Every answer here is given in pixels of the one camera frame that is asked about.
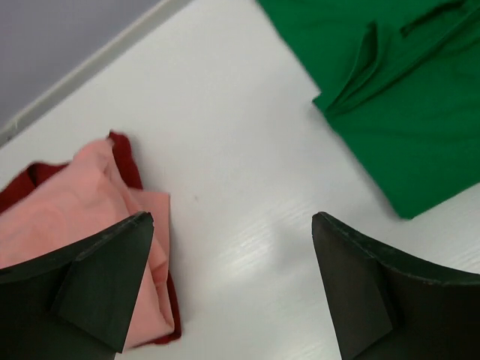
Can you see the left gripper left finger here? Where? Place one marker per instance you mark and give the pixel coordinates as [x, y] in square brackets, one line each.
[76, 302]

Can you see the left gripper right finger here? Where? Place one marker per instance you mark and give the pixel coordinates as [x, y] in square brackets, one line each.
[388, 304]

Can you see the green t shirt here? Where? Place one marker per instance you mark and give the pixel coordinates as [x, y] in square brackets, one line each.
[399, 84]

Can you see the pink folded t shirt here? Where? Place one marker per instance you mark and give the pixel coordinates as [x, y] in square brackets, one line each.
[75, 210]

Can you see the aluminium table frame rail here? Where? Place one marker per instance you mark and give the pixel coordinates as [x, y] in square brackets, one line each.
[51, 48]

